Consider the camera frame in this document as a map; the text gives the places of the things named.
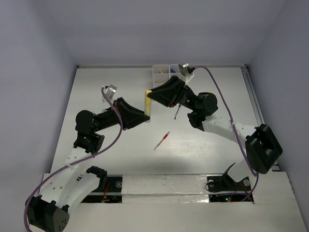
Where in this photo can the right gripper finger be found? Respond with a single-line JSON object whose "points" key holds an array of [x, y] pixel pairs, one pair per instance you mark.
{"points": [[165, 98], [173, 83]]}

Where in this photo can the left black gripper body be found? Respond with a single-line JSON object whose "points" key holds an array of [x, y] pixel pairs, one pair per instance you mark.
{"points": [[108, 118]]}

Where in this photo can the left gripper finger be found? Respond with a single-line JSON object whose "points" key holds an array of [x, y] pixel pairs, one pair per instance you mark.
{"points": [[135, 120], [125, 109]]}

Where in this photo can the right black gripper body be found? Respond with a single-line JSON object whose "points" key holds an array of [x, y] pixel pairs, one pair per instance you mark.
{"points": [[185, 98]]}

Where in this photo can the yellow highlighter cap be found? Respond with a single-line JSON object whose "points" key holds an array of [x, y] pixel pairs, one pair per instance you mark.
{"points": [[147, 92]]}

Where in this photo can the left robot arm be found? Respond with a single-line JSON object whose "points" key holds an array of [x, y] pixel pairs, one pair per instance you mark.
{"points": [[51, 203]]}

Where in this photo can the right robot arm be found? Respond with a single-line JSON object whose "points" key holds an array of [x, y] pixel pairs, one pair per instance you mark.
{"points": [[261, 147]]}

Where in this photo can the blue gel pen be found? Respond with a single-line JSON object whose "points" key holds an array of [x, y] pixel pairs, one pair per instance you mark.
{"points": [[176, 114]]}

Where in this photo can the left white compartment organizer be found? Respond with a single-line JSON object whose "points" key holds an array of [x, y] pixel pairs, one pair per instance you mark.
{"points": [[159, 79]]}

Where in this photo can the red gel pen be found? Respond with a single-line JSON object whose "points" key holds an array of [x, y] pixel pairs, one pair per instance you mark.
{"points": [[161, 141]]}

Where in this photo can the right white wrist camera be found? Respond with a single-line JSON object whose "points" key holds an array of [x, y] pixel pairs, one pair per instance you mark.
{"points": [[187, 72]]}

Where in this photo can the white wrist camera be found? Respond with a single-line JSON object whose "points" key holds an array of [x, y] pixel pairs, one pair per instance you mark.
{"points": [[187, 72], [109, 92]]}

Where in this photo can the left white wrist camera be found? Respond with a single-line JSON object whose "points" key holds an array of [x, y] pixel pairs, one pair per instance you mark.
{"points": [[109, 92]]}

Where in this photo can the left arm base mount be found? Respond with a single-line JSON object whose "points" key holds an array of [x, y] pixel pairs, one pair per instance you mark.
{"points": [[109, 188]]}

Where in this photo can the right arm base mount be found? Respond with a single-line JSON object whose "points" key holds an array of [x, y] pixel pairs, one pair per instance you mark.
{"points": [[223, 189]]}

